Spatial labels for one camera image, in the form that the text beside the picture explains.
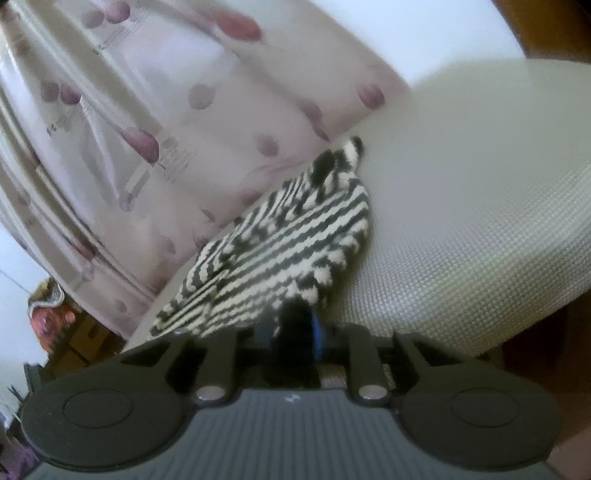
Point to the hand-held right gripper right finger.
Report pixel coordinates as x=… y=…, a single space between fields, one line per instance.
x=316 y=334

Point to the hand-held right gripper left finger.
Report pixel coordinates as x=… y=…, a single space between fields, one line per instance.
x=295 y=330

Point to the black and white striped knit sweater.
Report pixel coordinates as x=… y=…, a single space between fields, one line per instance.
x=277 y=240

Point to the grey woven table cover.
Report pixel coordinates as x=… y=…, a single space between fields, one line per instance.
x=461 y=207

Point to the cardboard box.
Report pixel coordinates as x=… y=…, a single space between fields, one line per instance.
x=81 y=344

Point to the red patterned bag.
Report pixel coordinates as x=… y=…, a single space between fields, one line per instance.
x=46 y=314

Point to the pink leaf print curtain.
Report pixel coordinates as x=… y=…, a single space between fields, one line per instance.
x=161 y=115

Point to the brown wooden door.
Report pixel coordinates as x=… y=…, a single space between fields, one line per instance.
x=554 y=25

